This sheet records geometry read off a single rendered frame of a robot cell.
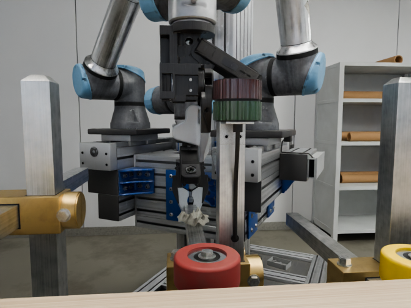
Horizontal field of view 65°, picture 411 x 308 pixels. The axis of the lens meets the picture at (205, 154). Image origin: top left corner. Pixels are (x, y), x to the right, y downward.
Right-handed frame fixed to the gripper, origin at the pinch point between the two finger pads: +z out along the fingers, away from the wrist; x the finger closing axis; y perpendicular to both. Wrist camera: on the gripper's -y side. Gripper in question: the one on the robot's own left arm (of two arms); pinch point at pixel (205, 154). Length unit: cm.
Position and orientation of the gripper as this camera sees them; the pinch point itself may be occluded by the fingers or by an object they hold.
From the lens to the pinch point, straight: 53.1
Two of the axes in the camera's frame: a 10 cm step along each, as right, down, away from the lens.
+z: 0.0, 10.0, 1.0
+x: 1.0, 1.0, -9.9
